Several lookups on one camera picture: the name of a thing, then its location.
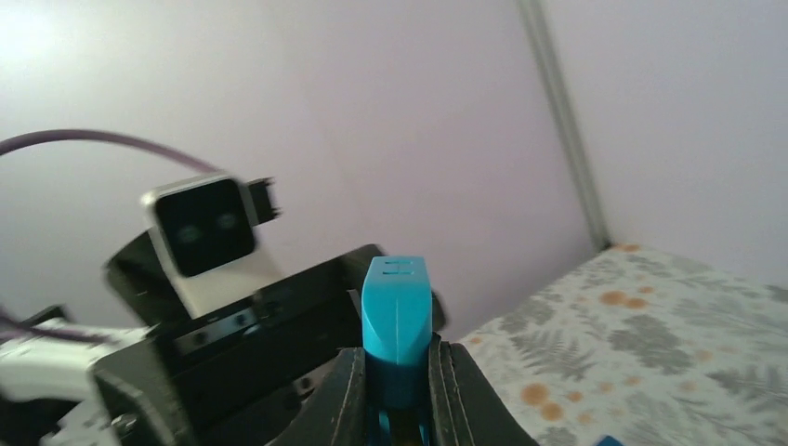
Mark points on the blue square plug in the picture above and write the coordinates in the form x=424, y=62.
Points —
x=397, y=327

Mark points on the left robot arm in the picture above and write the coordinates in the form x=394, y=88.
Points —
x=43, y=375

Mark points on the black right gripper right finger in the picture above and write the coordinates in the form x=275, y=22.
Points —
x=464, y=407

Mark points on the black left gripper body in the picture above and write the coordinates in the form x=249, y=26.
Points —
x=343, y=353

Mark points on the floral patterned table mat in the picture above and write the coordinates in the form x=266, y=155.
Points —
x=646, y=347

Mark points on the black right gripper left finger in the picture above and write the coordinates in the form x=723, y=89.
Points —
x=335, y=414

